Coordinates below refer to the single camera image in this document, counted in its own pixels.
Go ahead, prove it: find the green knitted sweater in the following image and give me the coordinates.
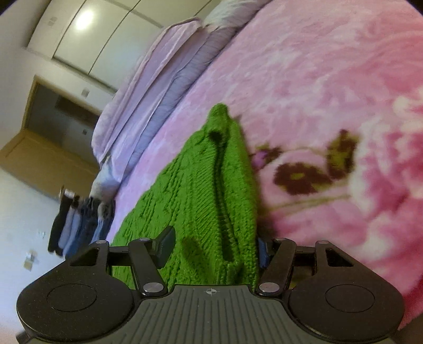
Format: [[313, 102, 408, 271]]
[[112, 103, 262, 289]]

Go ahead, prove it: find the row of hanging clothes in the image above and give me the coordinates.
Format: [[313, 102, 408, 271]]
[[48, 186, 116, 259]]

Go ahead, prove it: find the light grey fluffy blanket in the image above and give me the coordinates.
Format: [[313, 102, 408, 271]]
[[203, 0, 268, 29]]

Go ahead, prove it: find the lilac duvet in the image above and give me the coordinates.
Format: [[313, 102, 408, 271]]
[[91, 16, 253, 186]]

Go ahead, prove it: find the wooden door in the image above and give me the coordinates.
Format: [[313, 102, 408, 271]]
[[0, 74, 104, 200]]

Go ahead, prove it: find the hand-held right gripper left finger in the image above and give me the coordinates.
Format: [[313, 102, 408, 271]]
[[68, 225, 177, 297]]

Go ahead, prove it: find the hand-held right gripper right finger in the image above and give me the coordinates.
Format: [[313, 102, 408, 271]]
[[254, 237, 357, 297]]

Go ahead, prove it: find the white wardrobe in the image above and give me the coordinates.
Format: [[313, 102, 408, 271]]
[[28, 0, 174, 94]]

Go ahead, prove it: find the pink floral blanket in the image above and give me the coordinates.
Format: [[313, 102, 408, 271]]
[[107, 0, 423, 328]]

